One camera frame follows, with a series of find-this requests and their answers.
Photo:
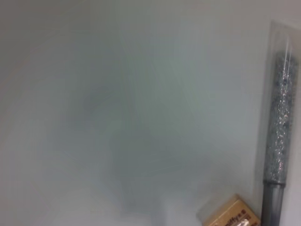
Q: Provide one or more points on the tan rubber eraser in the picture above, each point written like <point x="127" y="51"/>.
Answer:
<point x="231" y="213"/>

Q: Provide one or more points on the grey silver marker pen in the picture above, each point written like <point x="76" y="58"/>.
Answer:
<point x="281" y="113"/>

